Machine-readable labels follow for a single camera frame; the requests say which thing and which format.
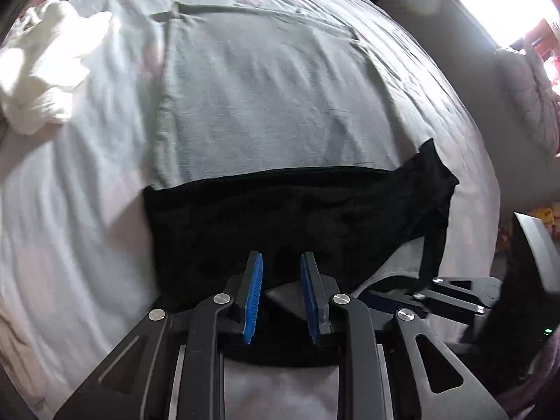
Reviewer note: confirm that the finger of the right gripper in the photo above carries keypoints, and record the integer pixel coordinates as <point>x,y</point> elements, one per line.
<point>392,303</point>
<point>455,298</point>

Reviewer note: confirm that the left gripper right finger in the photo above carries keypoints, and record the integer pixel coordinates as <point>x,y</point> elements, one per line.
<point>391,364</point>

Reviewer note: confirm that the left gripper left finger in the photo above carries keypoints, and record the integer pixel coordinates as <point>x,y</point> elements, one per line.
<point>169,365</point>

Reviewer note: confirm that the grey black raglan shirt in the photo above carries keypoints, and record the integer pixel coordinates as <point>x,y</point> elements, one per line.
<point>268,137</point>

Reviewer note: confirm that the beige garment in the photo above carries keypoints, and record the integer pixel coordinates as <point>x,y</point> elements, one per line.
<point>20,361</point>

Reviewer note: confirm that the colourful plush toy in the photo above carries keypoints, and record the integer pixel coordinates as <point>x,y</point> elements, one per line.
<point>550,217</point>

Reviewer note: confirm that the white pink bed sheet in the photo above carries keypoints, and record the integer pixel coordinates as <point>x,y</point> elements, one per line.
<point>75,265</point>

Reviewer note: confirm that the white quilted duvet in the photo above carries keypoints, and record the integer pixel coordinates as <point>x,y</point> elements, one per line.
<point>526,81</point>

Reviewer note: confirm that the cream white blanket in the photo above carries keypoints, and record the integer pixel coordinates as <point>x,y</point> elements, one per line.
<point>42,64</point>

